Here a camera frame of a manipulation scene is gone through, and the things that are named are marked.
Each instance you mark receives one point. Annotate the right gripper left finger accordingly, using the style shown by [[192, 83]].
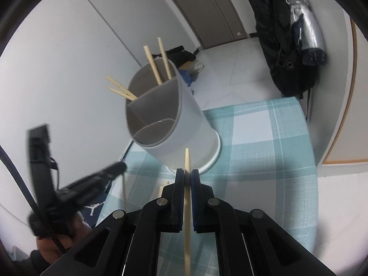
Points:
[[174, 194]]

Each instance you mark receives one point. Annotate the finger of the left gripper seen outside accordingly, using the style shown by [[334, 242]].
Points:
[[87, 188]]

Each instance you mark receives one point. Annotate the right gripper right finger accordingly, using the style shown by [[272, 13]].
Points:
[[201, 193]]

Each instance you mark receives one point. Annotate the person's left hand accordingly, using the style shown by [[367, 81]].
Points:
[[49, 251]]

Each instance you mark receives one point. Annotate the dark blue jordan box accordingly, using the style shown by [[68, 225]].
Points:
[[92, 210]]

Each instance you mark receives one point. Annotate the teal plaid tablecloth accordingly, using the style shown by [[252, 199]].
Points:
[[266, 162]]

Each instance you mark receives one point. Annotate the white cylindrical utensil holder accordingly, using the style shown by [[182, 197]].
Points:
[[165, 119]]

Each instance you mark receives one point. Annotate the black clothes pile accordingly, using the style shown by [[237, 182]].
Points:
[[178, 56]]

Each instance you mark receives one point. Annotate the black hanging jacket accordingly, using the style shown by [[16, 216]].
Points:
[[273, 26]]

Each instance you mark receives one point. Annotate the silver folded umbrella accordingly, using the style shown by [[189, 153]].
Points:
[[307, 33]]

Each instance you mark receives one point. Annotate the grey door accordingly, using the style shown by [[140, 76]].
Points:
[[214, 22]]

